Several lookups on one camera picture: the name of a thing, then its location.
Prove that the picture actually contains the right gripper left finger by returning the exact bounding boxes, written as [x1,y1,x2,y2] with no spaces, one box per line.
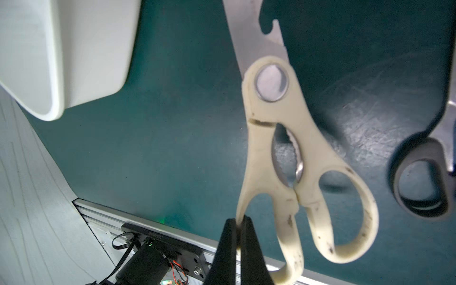
[204,218,238,285]

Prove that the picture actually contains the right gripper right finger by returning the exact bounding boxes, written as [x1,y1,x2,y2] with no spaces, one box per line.
[240,216,274,285]

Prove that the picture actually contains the cream kitchen shears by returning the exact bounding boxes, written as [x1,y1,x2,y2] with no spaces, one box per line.
[223,1,380,285]

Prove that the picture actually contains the small black handled scissors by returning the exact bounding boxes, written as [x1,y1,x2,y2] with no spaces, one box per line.
[392,46,456,219]

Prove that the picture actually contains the white plastic storage box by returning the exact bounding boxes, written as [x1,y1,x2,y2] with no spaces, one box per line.
[1,1,141,121]

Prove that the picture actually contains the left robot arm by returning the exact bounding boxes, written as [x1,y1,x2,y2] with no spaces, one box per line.
[91,243,169,285]

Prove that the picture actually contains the green table mat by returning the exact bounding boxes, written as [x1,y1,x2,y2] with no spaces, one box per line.
[29,1,456,285]

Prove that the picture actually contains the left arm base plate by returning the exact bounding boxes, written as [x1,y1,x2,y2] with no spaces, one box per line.
[121,222,209,282]

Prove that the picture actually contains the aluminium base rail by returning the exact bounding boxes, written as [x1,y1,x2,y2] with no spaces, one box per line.
[74,198,354,285]

